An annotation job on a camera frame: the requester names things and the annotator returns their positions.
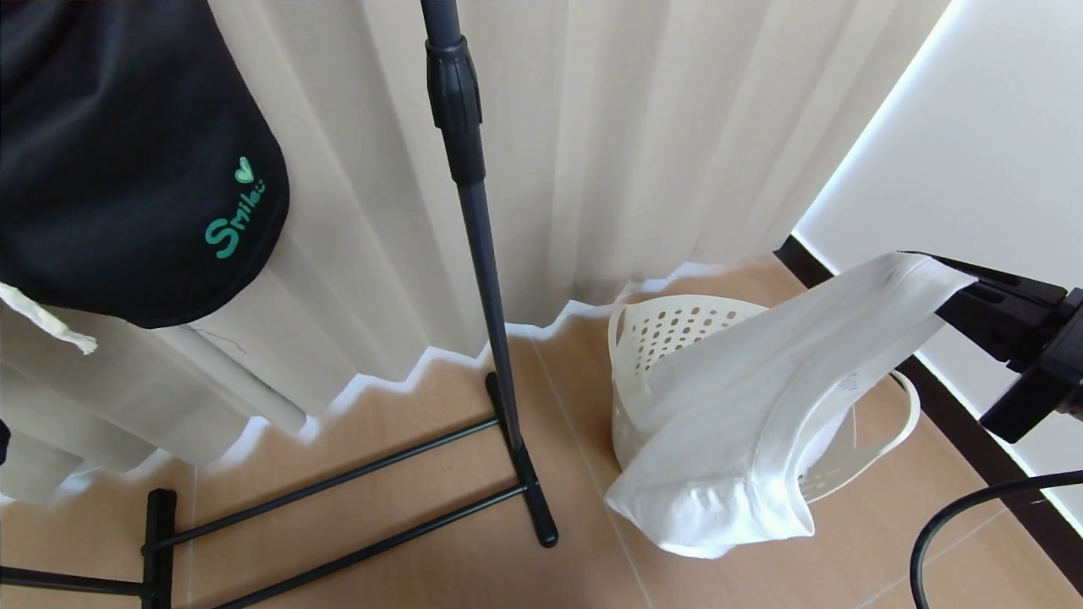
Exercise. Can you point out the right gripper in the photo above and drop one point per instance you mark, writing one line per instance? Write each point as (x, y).
(1049, 372)

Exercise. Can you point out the white garment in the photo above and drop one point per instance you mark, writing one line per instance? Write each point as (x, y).
(744, 423)

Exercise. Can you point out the black garment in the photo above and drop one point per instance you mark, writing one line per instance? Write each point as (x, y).
(127, 169)

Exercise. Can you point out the white laundry basket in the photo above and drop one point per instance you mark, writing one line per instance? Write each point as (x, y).
(668, 326)

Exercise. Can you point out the black clothes rack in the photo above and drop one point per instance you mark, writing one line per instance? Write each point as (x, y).
(457, 101)

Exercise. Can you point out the beige curtain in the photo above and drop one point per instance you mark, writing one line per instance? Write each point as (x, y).
(634, 127)

